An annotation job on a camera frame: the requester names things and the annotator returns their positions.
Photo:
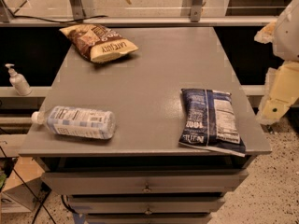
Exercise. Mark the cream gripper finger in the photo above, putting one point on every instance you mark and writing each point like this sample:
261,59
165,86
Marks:
281,91
266,34

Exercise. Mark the brown chip bag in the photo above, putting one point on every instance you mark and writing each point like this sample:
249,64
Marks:
98,43

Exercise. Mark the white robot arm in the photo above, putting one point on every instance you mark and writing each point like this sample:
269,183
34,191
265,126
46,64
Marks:
285,43

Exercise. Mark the dark blue chip bag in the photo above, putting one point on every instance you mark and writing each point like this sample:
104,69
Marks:
210,122

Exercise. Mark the blue plastic bottle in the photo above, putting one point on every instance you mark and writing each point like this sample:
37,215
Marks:
78,122

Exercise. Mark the white pump dispenser bottle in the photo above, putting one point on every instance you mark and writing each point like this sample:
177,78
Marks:
18,81

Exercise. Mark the top grey drawer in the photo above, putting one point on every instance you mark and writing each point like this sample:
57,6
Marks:
144,182

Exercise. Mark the grey drawer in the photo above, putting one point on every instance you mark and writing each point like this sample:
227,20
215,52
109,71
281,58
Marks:
144,182
150,219
146,204

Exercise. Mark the middle grey drawer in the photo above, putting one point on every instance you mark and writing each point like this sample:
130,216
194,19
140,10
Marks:
146,204

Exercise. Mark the grey drawer cabinet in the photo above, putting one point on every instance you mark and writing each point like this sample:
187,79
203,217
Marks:
144,93

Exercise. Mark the bottom grey drawer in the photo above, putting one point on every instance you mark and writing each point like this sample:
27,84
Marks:
150,219

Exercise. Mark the cardboard box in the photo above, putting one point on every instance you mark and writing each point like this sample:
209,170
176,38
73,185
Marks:
22,187

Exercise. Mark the right metal bracket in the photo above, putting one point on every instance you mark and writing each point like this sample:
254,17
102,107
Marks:
196,10

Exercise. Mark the metal bracket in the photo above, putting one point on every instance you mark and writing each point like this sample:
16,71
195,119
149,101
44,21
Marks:
196,10
82,9

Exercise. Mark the left metal bracket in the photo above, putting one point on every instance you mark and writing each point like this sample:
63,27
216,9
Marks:
82,9

